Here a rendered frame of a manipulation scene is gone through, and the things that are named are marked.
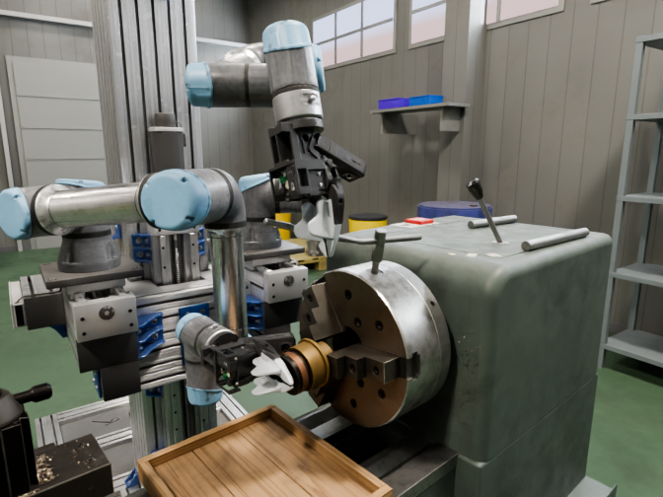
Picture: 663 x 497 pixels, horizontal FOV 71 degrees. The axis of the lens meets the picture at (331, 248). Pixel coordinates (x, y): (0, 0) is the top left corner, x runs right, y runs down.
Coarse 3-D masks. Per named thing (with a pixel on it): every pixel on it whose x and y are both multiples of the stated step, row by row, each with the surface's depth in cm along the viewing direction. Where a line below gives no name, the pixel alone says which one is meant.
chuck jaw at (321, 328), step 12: (324, 276) 95; (312, 288) 91; (324, 288) 93; (312, 300) 92; (324, 300) 92; (312, 312) 89; (324, 312) 91; (336, 312) 92; (312, 324) 88; (324, 324) 89; (336, 324) 91; (312, 336) 87; (324, 336) 88
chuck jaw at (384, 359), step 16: (336, 352) 85; (352, 352) 85; (368, 352) 84; (384, 352) 84; (336, 368) 82; (352, 368) 83; (368, 368) 82; (384, 368) 79; (400, 368) 82; (416, 368) 83; (384, 384) 80
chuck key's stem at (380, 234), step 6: (378, 234) 86; (384, 234) 86; (378, 240) 86; (384, 240) 87; (378, 246) 87; (384, 246) 87; (372, 252) 88; (378, 252) 87; (372, 258) 88; (378, 258) 88; (372, 264) 89; (378, 264) 89; (372, 270) 89; (378, 270) 89
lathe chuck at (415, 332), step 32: (352, 288) 88; (384, 288) 85; (352, 320) 90; (384, 320) 83; (416, 320) 84; (416, 352) 82; (352, 384) 92; (416, 384) 83; (352, 416) 94; (384, 416) 87
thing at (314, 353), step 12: (300, 348) 83; (312, 348) 84; (324, 348) 86; (288, 360) 81; (300, 360) 81; (312, 360) 82; (324, 360) 83; (300, 372) 80; (312, 372) 81; (324, 372) 83; (300, 384) 80; (312, 384) 82; (324, 384) 85
